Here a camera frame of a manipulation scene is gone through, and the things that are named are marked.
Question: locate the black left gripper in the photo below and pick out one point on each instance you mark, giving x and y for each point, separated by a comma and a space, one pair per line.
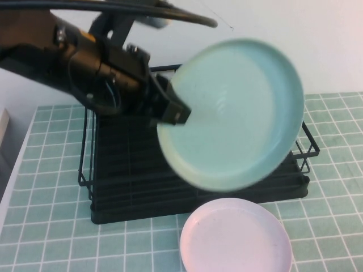
133, 82

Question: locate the mint green plate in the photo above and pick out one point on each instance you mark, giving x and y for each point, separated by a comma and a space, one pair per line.
235, 119

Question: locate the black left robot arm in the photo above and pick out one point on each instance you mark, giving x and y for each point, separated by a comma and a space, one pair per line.
34, 56

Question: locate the pink plate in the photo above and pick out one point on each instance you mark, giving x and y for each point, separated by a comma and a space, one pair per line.
235, 238

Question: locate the green checkered tablecloth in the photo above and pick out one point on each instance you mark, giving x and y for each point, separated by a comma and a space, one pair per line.
56, 241

